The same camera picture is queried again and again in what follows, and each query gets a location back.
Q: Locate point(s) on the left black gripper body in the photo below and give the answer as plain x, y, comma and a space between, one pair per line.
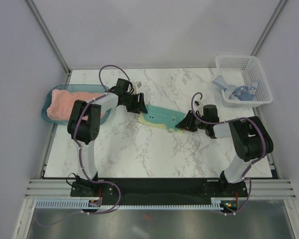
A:
131, 103

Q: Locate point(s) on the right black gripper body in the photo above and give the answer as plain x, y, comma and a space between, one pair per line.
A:
197, 123

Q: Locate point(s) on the green yellow towel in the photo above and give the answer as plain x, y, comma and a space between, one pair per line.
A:
162, 118

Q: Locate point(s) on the pink towel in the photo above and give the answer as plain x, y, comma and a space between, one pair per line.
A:
62, 103

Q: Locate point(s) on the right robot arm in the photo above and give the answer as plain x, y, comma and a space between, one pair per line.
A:
250, 139

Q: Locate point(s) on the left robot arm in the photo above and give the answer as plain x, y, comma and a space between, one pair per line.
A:
85, 120

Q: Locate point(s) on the teal plastic tray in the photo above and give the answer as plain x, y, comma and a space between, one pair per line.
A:
106, 101

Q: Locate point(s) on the blue patterned towel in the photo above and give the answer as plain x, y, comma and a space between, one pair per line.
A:
241, 93

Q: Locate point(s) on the white perforated plastic basket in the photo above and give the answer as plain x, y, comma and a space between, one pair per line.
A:
240, 70

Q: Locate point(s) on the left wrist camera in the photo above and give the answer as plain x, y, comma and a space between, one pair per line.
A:
137, 87

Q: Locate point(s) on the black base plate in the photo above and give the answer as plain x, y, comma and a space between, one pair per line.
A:
166, 191

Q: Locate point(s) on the aluminium rail bar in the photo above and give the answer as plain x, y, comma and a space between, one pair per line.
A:
262, 189

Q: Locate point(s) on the left aluminium frame post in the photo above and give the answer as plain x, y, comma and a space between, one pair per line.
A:
48, 36

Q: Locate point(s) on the aluminium frame post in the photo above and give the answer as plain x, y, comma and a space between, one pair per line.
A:
269, 26
48, 36

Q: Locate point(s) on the white slotted cable duct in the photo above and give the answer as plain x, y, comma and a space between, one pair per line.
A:
89, 204

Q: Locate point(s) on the right aluminium frame post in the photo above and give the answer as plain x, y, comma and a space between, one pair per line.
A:
269, 26

